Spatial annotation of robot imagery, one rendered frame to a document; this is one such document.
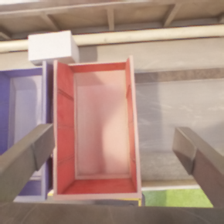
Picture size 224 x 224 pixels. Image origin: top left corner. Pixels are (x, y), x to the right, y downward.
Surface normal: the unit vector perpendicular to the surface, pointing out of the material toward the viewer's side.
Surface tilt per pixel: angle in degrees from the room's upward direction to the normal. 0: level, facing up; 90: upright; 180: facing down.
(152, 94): 0
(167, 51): 0
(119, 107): 0
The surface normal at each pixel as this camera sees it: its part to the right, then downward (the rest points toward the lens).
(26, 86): -0.02, 0.36
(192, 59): -0.05, -0.13
